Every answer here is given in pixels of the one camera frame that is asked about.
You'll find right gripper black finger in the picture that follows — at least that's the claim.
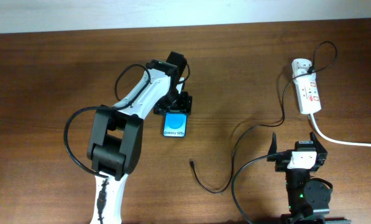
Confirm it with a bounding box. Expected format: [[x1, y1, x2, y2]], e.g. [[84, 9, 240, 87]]
[[268, 132, 277, 155], [309, 131, 327, 154]]

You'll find blue screen Galaxy smartphone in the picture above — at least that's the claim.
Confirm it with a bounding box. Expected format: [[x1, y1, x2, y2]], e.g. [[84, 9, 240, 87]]
[[163, 113, 188, 138]]

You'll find black USB charging cable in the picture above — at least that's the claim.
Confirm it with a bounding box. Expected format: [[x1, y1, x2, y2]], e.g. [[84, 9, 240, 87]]
[[189, 40, 339, 194]]

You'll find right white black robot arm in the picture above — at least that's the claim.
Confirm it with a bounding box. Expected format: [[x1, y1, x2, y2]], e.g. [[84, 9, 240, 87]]
[[267, 132, 352, 224]]

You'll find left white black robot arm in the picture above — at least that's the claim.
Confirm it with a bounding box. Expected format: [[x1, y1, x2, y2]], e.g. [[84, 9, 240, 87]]
[[87, 52, 192, 223]]

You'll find white USB charger plug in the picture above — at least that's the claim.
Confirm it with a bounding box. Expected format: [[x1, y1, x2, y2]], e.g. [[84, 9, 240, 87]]
[[291, 58, 316, 82]]

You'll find white power strip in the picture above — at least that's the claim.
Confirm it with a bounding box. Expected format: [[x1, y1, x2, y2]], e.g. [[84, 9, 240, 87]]
[[293, 73, 321, 114]]

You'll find white power strip cord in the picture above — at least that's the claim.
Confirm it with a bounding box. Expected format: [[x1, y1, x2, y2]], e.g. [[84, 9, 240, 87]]
[[308, 113, 371, 149]]

